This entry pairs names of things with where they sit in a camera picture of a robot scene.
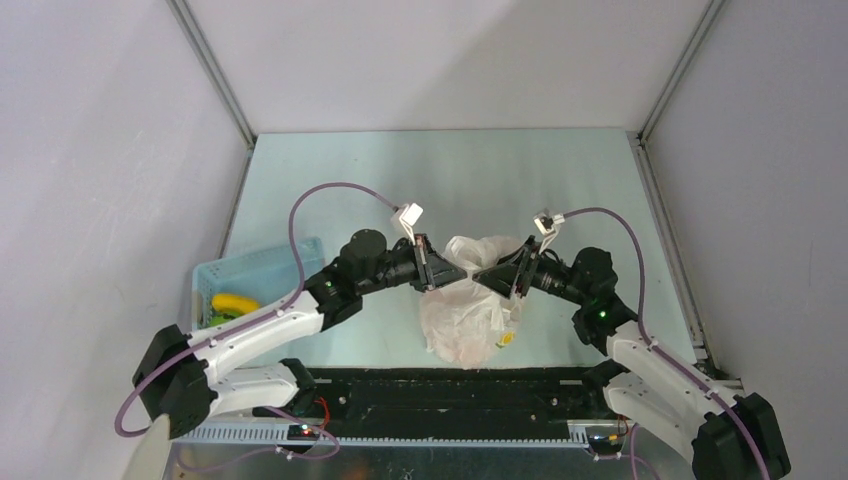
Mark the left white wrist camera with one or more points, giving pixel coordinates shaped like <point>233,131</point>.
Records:
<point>405,218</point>

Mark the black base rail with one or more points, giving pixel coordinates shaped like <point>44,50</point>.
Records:
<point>539,403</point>

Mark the fake lime green fruit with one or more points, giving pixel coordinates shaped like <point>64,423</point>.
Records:
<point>218,320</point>

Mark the aluminium frame post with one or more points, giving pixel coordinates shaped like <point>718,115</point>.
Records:
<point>204,53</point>
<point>694,43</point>

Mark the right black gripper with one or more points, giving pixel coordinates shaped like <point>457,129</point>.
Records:
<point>502,277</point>

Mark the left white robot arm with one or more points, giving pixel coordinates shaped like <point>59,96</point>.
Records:
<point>190,377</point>

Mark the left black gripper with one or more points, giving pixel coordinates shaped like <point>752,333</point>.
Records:
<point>433,270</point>

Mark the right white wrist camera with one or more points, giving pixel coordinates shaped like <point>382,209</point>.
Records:
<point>549,225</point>

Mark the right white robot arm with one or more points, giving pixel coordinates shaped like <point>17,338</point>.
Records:
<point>721,434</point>

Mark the fake yellow lemon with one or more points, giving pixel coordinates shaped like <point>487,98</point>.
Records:
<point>233,304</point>

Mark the light blue plastic basket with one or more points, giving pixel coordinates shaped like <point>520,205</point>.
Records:
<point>264,275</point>

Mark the right aluminium frame post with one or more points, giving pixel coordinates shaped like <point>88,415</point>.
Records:
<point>694,43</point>

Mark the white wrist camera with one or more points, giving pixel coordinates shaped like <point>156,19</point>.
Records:
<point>549,225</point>
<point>405,218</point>

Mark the left aluminium frame post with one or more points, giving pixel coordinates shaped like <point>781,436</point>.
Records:
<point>204,53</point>

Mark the white plastic bag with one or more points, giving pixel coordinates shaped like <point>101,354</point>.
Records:
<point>466,324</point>

